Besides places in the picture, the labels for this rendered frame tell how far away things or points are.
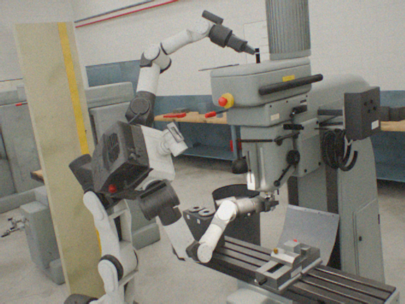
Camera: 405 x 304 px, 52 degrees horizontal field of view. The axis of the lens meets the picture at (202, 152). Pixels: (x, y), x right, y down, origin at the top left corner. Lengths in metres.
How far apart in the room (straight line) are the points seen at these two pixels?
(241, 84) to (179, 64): 6.89
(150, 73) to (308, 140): 0.80
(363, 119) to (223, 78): 0.63
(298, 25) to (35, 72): 1.86
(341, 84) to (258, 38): 4.94
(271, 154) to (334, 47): 4.71
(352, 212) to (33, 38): 2.32
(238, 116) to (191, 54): 6.47
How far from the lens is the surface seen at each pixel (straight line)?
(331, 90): 2.22
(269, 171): 1.88
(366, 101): 1.96
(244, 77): 1.69
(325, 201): 2.33
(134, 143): 1.70
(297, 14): 2.03
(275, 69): 1.79
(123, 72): 9.05
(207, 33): 1.93
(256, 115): 1.79
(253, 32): 7.25
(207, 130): 8.26
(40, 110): 3.15
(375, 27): 6.21
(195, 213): 2.37
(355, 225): 2.39
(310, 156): 2.06
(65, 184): 3.27
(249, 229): 4.05
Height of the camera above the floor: 1.96
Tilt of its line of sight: 13 degrees down
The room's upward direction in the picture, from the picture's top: 7 degrees counter-clockwise
